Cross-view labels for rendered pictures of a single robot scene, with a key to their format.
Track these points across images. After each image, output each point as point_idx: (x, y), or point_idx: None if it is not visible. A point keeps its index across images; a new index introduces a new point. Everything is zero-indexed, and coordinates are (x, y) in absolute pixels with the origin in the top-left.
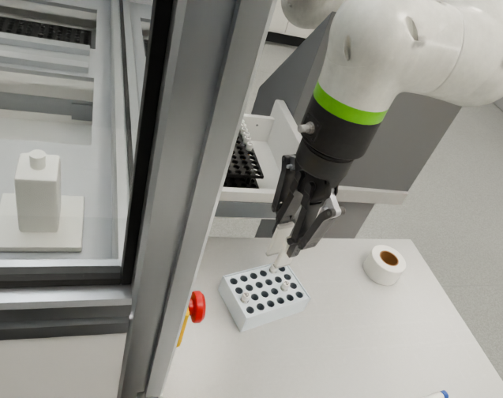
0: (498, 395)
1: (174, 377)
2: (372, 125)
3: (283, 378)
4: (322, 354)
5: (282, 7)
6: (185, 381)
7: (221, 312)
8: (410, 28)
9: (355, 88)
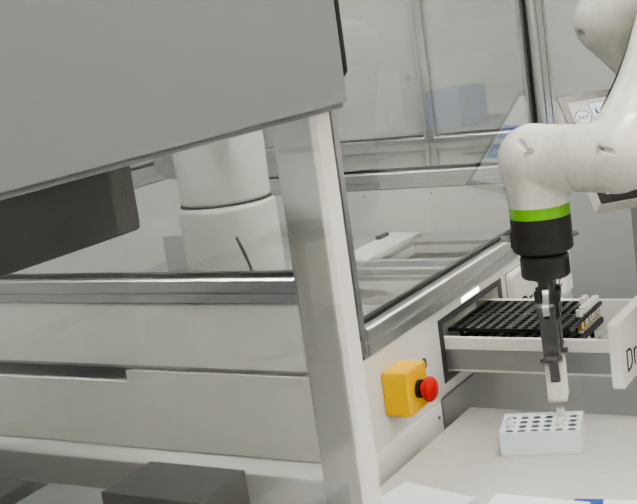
0: None
1: (421, 466)
2: (538, 221)
3: (512, 479)
4: (570, 474)
5: None
6: (428, 468)
7: (496, 445)
8: (524, 145)
9: (511, 195)
